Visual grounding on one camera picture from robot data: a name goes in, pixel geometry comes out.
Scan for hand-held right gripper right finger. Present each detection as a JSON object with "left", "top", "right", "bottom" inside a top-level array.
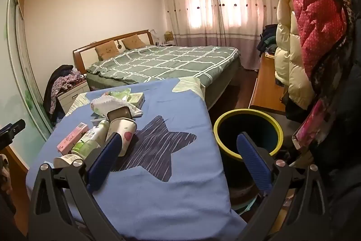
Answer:
[{"left": 236, "top": 131, "right": 330, "bottom": 241}]

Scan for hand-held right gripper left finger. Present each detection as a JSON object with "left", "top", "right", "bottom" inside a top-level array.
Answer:
[{"left": 28, "top": 132, "right": 126, "bottom": 241}]

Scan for green white plastic bottle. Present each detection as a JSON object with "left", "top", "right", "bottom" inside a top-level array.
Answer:
[{"left": 71, "top": 119, "right": 110, "bottom": 158}]

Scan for white pink print paper cup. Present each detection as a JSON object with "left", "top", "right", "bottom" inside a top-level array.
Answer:
[{"left": 106, "top": 117, "right": 138, "bottom": 157}]

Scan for white labelled plastic container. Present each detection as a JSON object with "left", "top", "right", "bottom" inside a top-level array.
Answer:
[{"left": 53, "top": 153, "right": 83, "bottom": 171}]

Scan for pink carton box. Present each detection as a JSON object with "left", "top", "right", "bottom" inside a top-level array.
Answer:
[{"left": 56, "top": 122, "right": 88, "bottom": 155}]

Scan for yellow rimmed waste bin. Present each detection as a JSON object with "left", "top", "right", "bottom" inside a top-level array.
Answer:
[{"left": 213, "top": 109, "right": 283, "bottom": 188}]

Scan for metal tin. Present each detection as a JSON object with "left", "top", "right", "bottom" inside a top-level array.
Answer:
[{"left": 106, "top": 106, "right": 133, "bottom": 121}]

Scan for white tissue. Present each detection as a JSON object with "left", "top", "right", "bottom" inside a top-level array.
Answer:
[{"left": 90, "top": 95, "right": 144, "bottom": 118}]

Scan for pale green carton box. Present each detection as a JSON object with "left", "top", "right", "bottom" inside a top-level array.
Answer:
[{"left": 125, "top": 93, "right": 145, "bottom": 106}]

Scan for light green packet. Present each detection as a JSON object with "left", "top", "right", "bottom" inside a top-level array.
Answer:
[{"left": 109, "top": 88, "right": 132, "bottom": 100}]

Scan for glass wardrobe sliding door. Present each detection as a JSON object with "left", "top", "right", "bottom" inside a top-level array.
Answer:
[{"left": 0, "top": 0, "right": 54, "bottom": 151}]

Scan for pink floral garment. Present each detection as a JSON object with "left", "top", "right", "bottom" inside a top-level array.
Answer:
[{"left": 292, "top": 100, "right": 332, "bottom": 154}]

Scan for pile of clothes on nightstand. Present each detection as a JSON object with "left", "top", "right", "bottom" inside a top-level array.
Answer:
[{"left": 43, "top": 64, "right": 85, "bottom": 120}]

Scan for white nightstand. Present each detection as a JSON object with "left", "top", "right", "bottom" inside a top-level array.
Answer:
[{"left": 58, "top": 79, "right": 91, "bottom": 114}]

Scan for blue star print tablecloth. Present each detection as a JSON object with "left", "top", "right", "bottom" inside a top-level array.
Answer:
[{"left": 26, "top": 78, "right": 249, "bottom": 241}]

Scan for wooden side desk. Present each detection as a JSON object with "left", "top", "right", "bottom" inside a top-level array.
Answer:
[{"left": 249, "top": 53, "right": 287, "bottom": 116}]

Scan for black jacket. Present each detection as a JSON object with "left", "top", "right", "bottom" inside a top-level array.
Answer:
[{"left": 319, "top": 60, "right": 361, "bottom": 230}]

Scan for cream puffer jacket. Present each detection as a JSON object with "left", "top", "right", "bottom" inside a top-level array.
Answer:
[{"left": 274, "top": 0, "right": 316, "bottom": 110}]

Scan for wooden bed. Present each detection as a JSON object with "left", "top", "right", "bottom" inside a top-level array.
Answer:
[{"left": 73, "top": 29, "right": 242, "bottom": 114}]

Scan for brown pillow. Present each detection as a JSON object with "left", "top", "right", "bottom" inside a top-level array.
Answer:
[
  {"left": 94, "top": 40, "right": 120, "bottom": 61},
  {"left": 122, "top": 34, "right": 147, "bottom": 50}
]

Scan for green plaid duvet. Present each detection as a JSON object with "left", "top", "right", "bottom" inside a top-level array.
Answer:
[{"left": 86, "top": 45, "right": 241, "bottom": 86}]

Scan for pile of dark clothes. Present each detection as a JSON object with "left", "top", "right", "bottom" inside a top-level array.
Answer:
[{"left": 256, "top": 23, "right": 280, "bottom": 54}]

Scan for red puffer jacket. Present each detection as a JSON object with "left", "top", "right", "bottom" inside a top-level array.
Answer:
[{"left": 286, "top": 0, "right": 349, "bottom": 83}]

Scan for pink white curtains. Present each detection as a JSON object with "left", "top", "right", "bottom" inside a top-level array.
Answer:
[{"left": 161, "top": 0, "right": 278, "bottom": 70}]

